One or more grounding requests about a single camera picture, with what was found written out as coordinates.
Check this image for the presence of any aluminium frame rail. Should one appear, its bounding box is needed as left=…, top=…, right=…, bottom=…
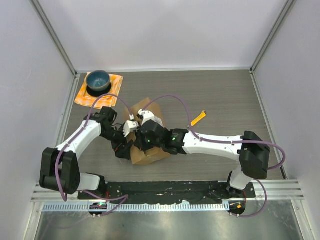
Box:
left=31, top=179, right=306, bottom=202

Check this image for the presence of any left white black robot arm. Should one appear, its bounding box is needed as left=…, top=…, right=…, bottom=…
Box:
left=39, top=107, right=139, bottom=200

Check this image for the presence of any white slotted cable duct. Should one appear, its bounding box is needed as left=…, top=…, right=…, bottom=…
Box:
left=42, top=201, right=230, bottom=213

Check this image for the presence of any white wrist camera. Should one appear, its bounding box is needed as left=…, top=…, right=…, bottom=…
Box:
left=137, top=109, right=164, bottom=127
left=122, top=114, right=139, bottom=138

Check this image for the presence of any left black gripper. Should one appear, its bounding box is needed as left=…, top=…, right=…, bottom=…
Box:
left=101, top=124, right=134, bottom=160

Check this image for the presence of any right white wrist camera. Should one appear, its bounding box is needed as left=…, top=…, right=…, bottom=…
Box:
left=137, top=109, right=164, bottom=127

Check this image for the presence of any yellow utility knife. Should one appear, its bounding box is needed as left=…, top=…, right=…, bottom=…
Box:
left=187, top=110, right=207, bottom=128

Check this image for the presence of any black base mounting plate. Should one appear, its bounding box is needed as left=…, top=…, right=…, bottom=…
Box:
left=92, top=181, right=256, bottom=205

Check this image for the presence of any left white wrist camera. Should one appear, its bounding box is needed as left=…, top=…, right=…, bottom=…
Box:
left=122, top=114, right=139, bottom=138

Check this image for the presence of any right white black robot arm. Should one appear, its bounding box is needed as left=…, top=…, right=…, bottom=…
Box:
left=134, top=120, right=270, bottom=198

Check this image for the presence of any blue ceramic bowl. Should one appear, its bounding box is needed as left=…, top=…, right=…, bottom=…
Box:
left=85, top=70, right=111, bottom=92

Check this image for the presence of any black round coaster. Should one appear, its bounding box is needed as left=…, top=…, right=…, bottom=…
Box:
left=86, top=83, right=112, bottom=97

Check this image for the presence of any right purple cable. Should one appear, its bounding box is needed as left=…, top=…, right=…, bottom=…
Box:
left=143, top=94, right=287, bottom=218

